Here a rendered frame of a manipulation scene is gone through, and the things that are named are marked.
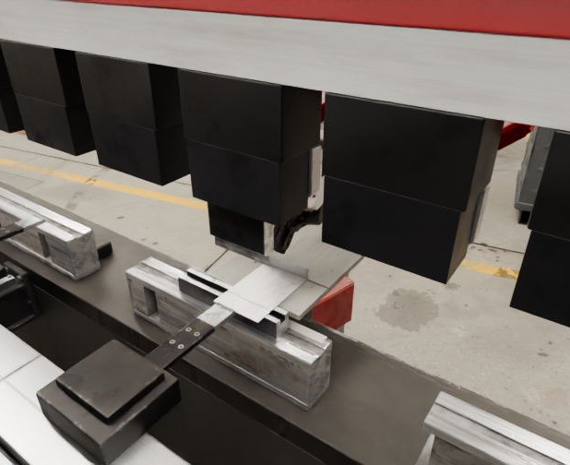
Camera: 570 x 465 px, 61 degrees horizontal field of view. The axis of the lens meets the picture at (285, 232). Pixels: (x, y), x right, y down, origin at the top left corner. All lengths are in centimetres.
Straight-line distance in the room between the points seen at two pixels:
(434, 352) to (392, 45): 184
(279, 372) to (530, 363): 167
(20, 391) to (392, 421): 50
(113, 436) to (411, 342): 176
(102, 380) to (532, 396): 178
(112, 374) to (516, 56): 51
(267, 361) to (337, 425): 13
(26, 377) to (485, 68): 63
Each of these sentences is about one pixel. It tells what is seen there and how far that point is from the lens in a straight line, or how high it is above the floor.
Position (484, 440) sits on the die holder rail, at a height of 97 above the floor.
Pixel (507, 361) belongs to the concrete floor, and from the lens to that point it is 226.
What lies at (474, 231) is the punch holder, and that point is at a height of 121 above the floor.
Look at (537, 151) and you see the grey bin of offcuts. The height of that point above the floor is 48.
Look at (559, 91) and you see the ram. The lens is 41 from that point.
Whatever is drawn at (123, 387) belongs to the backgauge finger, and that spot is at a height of 103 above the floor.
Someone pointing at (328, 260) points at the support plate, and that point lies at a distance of 83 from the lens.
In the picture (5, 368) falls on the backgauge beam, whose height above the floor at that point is 98.
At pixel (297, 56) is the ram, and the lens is 49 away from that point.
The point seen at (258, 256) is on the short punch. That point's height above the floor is 109.
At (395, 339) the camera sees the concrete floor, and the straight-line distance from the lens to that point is 221.
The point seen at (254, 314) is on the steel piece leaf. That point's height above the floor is 100.
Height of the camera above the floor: 145
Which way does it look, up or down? 30 degrees down
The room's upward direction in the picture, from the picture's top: straight up
